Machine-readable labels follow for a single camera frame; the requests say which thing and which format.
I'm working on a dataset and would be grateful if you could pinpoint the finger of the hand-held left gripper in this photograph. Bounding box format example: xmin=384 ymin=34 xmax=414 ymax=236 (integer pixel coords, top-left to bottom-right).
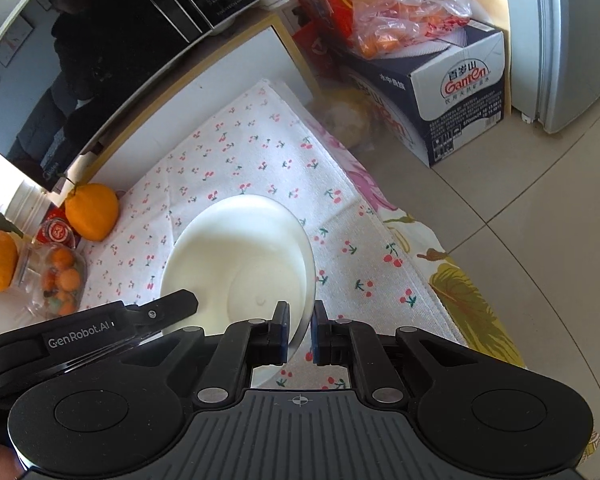
xmin=140 ymin=288 xmax=200 ymax=328

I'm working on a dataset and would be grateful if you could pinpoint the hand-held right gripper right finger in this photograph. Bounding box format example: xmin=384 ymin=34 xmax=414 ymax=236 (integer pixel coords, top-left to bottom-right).
xmin=311 ymin=300 xmax=485 ymax=405

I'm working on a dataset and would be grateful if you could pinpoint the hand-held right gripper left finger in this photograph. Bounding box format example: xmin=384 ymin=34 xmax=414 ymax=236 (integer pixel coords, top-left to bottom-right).
xmin=130 ymin=301 xmax=290 ymax=406

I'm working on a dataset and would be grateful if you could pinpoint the cream white bowl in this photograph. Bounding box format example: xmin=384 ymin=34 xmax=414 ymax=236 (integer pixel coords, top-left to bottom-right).
xmin=160 ymin=196 xmax=317 ymax=391

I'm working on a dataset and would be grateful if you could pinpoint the pile of small mandarins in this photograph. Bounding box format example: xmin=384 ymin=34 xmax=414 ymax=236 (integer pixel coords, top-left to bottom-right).
xmin=37 ymin=247 xmax=83 ymax=313

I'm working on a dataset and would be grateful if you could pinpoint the red paper cup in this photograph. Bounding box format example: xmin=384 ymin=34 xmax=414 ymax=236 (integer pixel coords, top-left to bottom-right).
xmin=36 ymin=217 xmax=78 ymax=248

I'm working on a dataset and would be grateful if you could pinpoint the yellow floral table cover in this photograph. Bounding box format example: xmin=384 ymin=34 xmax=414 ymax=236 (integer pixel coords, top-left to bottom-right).
xmin=270 ymin=77 xmax=528 ymax=368

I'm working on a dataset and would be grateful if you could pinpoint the cherry print tablecloth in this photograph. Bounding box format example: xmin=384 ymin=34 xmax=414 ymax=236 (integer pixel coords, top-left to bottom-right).
xmin=77 ymin=79 xmax=468 ymax=391

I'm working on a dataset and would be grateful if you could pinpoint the pale yellow bundle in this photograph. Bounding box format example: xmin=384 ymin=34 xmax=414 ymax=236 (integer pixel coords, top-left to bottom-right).
xmin=325 ymin=90 xmax=373 ymax=148

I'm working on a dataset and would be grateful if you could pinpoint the wooden stand with white panel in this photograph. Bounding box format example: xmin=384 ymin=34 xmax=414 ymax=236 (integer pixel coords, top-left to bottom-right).
xmin=50 ymin=10 xmax=326 ymax=196

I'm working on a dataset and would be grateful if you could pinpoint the printed cardboard box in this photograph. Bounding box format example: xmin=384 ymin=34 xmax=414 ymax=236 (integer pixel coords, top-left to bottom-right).
xmin=325 ymin=19 xmax=512 ymax=168

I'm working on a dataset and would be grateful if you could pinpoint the black microwave oven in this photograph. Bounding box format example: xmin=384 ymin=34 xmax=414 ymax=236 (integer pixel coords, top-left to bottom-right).
xmin=0 ymin=0 xmax=261 ymax=193

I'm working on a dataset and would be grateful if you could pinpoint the red gift box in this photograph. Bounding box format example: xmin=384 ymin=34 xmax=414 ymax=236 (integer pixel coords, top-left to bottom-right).
xmin=292 ymin=0 xmax=381 ymax=56

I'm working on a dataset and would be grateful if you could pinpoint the clear plastic bag of fruit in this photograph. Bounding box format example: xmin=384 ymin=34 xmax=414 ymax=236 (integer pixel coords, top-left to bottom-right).
xmin=342 ymin=0 xmax=473 ymax=61

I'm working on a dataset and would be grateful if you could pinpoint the grey refrigerator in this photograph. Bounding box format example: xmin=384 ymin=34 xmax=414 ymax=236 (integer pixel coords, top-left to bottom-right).
xmin=505 ymin=0 xmax=600 ymax=136

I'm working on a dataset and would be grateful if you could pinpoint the glass jar with handle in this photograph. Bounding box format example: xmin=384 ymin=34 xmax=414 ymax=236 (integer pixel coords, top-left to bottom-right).
xmin=12 ymin=240 xmax=88 ymax=318

